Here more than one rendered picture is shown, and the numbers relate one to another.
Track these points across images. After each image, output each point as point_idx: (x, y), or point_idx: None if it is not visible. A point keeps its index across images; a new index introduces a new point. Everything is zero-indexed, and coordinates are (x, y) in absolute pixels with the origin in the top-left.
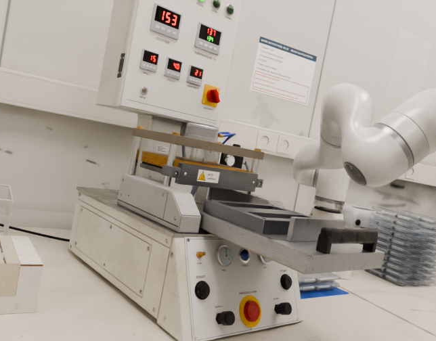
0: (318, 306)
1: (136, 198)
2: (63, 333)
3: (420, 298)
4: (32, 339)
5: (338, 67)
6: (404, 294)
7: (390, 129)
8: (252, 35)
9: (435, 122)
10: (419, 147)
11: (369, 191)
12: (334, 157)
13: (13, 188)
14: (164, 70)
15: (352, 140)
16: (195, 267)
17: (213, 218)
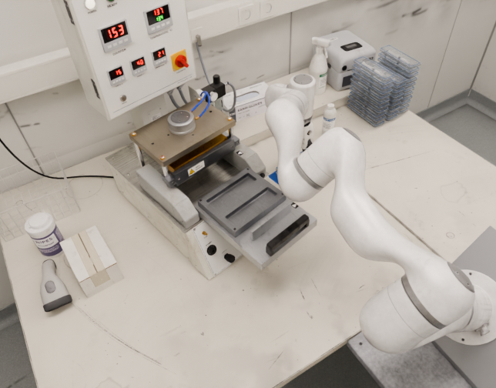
0: None
1: (152, 193)
2: (144, 292)
3: (386, 142)
4: (130, 303)
5: None
6: (373, 142)
7: (305, 175)
8: None
9: (333, 173)
10: (326, 182)
11: (366, 0)
12: None
13: (55, 143)
14: (131, 71)
15: (281, 180)
16: (203, 241)
17: (206, 217)
